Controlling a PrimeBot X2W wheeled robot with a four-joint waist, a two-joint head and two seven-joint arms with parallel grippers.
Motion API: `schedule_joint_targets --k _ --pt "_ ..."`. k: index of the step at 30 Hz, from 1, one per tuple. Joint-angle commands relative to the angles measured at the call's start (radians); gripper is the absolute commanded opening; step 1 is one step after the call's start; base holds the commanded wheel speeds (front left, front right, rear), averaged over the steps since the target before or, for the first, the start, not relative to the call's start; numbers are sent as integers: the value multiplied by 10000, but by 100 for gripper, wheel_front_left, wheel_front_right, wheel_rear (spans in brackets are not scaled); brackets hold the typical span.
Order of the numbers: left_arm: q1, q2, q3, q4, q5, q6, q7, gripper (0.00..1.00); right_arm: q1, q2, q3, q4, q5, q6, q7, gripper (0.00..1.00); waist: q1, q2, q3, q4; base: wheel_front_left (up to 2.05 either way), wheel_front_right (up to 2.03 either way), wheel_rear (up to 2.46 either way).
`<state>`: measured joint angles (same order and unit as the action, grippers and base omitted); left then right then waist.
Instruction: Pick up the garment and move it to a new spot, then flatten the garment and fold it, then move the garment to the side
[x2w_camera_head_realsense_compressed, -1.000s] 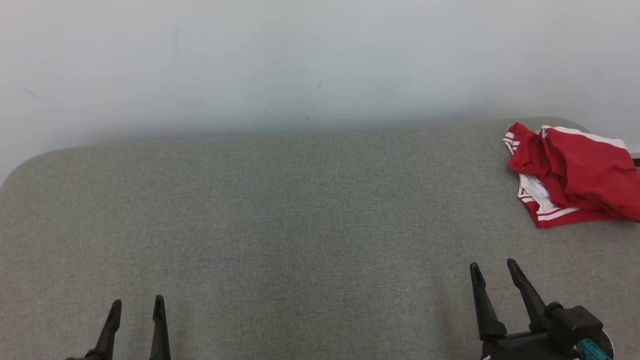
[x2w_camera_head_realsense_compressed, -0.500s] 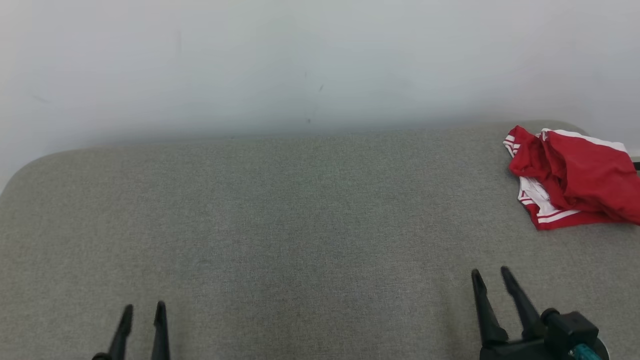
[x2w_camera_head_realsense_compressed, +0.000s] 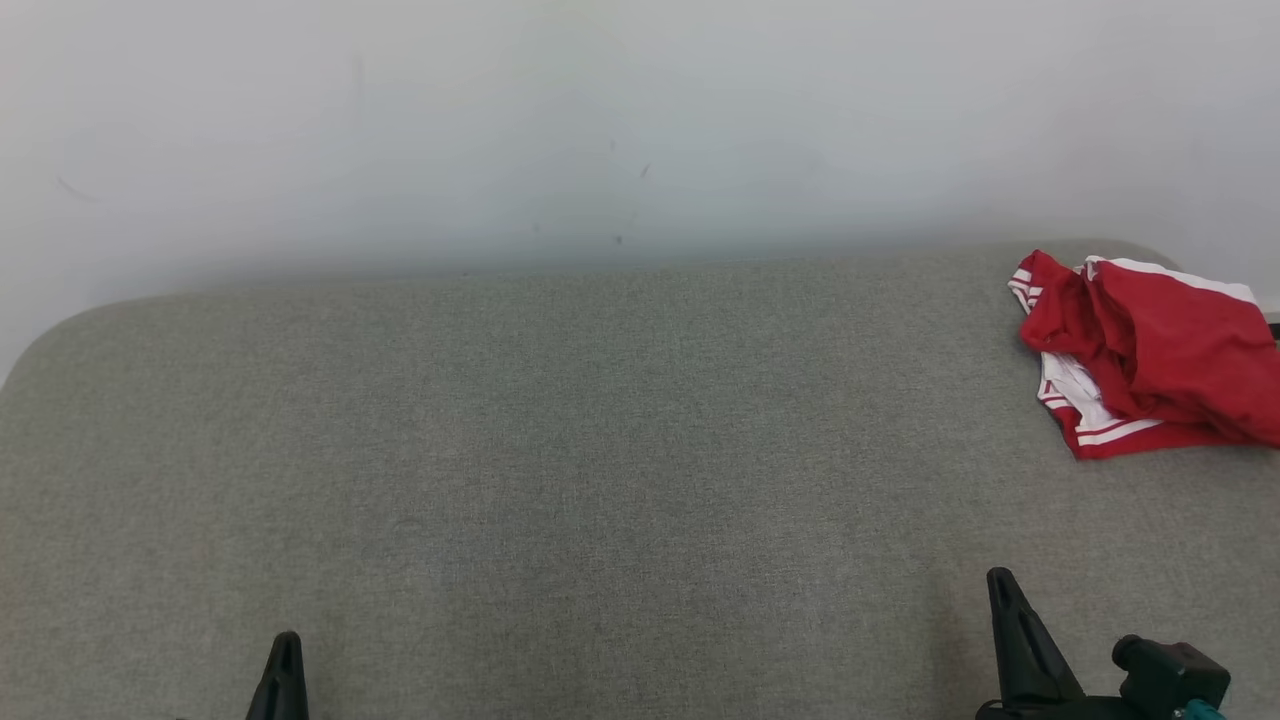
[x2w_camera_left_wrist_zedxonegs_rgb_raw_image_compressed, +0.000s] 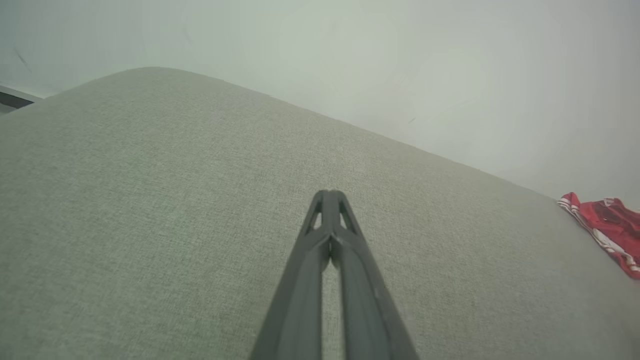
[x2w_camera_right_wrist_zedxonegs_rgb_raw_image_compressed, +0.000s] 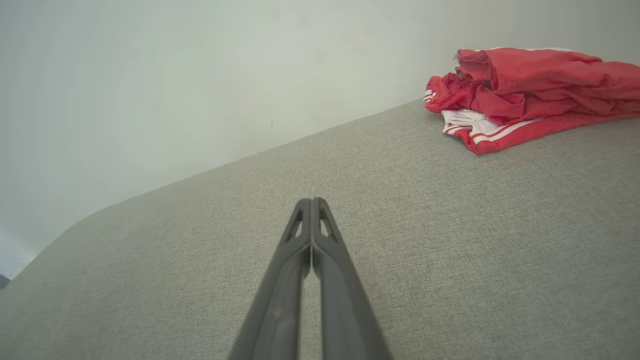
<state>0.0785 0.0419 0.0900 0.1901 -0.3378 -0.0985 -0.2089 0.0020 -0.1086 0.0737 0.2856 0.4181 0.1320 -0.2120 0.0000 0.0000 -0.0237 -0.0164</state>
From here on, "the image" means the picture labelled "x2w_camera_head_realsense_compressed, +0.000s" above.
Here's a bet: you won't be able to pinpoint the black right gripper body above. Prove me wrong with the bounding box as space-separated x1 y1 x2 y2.
975 694 1186 720

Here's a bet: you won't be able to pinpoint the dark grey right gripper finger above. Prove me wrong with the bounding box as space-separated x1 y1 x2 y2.
1000 570 1087 701
986 567 1046 703

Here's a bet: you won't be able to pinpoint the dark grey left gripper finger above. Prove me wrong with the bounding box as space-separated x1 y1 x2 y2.
246 630 309 720

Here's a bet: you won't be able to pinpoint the red number 23 jersey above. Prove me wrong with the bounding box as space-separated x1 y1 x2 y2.
1008 250 1280 461

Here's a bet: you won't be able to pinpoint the red shorts with white stripe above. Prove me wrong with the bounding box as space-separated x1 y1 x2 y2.
1080 256 1280 448

